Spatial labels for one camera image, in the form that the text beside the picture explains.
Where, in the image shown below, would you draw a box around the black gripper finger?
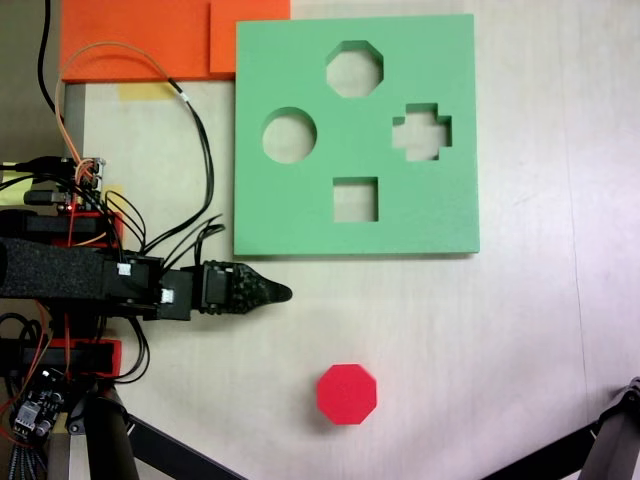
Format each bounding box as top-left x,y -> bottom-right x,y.
227,262 -> 294,314

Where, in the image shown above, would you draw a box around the red octagonal pillar block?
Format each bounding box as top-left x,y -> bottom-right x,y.
315,363 -> 379,426

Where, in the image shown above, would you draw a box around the large orange foam block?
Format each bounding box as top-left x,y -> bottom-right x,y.
59,0 -> 236,84

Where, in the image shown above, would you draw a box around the red base clamp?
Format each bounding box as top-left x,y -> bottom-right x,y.
64,209 -> 125,250
47,337 -> 124,378

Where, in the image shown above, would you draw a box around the black tripod leg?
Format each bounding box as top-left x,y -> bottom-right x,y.
479,377 -> 640,480
82,394 -> 251,480

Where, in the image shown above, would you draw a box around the green shape sorting board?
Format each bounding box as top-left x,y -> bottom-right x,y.
232,13 -> 481,259

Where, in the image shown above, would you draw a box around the yellow tape strip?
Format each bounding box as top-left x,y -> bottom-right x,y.
117,82 -> 176,102

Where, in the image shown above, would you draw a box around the small black circuit board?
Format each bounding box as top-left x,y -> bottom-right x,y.
9,368 -> 70,441

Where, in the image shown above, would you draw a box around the yellow sticky note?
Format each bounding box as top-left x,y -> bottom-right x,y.
0,168 -> 32,206

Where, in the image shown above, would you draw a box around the thin black wire bundle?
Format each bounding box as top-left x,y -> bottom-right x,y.
142,78 -> 226,255

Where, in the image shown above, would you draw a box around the circuit board with wires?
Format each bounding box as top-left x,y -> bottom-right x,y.
52,156 -> 109,211

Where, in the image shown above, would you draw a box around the thin orange wire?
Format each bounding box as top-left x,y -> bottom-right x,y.
54,41 -> 174,174

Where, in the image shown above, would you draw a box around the thick black cable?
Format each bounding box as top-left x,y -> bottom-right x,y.
37,0 -> 57,114

